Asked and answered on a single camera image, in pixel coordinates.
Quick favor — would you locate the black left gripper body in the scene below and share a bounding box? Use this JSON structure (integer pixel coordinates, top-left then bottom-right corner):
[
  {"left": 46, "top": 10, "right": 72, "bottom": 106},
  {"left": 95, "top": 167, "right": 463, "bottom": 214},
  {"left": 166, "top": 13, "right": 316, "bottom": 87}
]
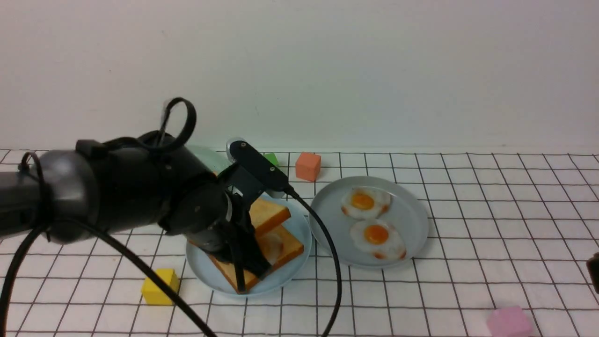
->
[{"left": 162, "top": 164, "right": 255, "bottom": 263}]

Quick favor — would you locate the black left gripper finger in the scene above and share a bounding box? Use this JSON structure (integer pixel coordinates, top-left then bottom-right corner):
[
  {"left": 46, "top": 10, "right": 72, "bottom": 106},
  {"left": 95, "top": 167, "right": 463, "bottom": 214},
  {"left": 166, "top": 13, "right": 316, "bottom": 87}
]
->
[
  {"left": 226, "top": 225, "right": 246, "bottom": 294},
  {"left": 238, "top": 225, "right": 272, "bottom": 279}
]

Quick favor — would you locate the fried egg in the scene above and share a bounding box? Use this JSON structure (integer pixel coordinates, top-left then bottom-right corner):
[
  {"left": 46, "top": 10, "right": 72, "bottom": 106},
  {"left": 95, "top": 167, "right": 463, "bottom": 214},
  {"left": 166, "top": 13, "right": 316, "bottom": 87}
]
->
[
  {"left": 341, "top": 186, "right": 392, "bottom": 220},
  {"left": 257, "top": 233, "right": 283, "bottom": 266},
  {"left": 349, "top": 219, "right": 407, "bottom": 261}
]

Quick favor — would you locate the toast slice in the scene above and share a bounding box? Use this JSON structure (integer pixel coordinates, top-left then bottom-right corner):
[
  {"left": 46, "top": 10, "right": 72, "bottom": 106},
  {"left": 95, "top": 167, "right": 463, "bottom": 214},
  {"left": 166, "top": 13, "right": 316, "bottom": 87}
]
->
[
  {"left": 249, "top": 198, "right": 291, "bottom": 237},
  {"left": 186, "top": 225, "right": 308, "bottom": 297}
]

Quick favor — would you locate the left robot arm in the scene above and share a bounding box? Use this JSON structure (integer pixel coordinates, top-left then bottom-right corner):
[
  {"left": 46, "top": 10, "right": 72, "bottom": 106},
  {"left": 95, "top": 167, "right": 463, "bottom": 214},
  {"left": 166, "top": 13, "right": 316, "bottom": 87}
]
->
[{"left": 1, "top": 132, "right": 288, "bottom": 278}]

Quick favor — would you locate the light blue centre plate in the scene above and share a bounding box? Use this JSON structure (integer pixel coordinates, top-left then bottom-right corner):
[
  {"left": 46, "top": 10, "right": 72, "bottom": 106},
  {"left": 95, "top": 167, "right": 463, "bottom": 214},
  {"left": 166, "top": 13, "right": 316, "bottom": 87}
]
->
[{"left": 186, "top": 195, "right": 313, "bottom": 297}]

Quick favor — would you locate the grey-green bread plate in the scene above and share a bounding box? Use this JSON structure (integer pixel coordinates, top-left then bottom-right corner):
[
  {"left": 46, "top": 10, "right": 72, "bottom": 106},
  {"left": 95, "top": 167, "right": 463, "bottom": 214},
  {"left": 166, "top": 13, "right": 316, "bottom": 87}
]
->
[{"left": 186, "top": 145, "right": 232, "bottom": 175}]

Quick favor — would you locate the green foam cube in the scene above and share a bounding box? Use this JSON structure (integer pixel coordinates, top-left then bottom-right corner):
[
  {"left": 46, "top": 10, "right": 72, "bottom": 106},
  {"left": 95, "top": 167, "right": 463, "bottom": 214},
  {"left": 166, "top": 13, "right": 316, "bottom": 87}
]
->
[{"left": 263, "top": 152, "right": 279, "bottom": 167}]

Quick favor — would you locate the yellow foam cube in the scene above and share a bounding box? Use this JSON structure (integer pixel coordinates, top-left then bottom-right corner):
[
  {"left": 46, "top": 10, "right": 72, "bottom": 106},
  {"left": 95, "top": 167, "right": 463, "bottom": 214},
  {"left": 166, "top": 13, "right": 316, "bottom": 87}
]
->
[{"left": 141, "top": 268, "right": 181, "bottom": 306}]

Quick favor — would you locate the orange foam cube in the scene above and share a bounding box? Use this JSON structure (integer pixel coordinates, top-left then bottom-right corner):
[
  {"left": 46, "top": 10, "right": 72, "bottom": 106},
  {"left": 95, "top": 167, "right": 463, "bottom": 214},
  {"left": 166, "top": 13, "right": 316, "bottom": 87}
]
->
[{"left": 295, "top": 152, "right": 321, "bottom": 182}]

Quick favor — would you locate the grey egg plate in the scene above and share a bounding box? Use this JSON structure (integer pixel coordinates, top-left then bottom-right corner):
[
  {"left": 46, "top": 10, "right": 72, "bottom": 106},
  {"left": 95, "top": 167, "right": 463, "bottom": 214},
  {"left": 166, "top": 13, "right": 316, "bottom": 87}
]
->
[{"left": 311, "top": 176, "right": 429, "bottom": 269}]

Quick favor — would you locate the checkered white tablecloth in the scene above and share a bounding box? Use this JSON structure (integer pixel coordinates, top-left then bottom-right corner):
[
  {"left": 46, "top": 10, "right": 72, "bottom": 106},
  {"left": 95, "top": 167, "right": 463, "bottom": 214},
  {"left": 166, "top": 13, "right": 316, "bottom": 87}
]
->
[{"left": 6, "top": 151, "right": 598, "bottom": 337}]

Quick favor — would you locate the pink foam cube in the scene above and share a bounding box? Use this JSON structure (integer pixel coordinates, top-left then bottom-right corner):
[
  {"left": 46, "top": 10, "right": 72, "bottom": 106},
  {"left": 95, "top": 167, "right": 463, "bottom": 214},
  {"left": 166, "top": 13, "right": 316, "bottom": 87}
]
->
[{"left": 486, "top": 306, "right": 533, "bottom": 337}]

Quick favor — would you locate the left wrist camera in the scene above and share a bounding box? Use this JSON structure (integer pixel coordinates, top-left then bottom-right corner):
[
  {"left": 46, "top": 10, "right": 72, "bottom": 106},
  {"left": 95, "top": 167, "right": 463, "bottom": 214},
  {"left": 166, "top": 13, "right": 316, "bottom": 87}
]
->
[{"left": 222, "top": 137, "right": 289, "bottom": 204}]

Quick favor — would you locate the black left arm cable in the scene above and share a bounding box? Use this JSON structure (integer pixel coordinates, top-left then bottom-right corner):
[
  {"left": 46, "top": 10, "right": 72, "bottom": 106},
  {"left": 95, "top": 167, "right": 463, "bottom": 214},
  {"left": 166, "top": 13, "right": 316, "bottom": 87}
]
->
[{"left": 0, "top": 97, "right": 342, "bottom": 337}]

